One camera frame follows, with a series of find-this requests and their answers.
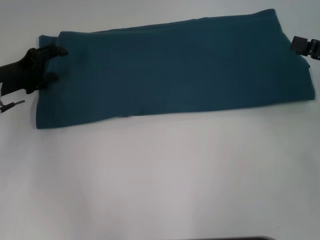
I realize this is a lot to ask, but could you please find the teal t-shirt with pink print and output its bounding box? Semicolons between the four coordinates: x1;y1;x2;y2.
36;8;316;131

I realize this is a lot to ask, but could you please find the dark flat panel edge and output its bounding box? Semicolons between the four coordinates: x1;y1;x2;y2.
219;236;272;240

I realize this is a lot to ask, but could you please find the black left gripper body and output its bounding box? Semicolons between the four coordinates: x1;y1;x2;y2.
0;47;50;96

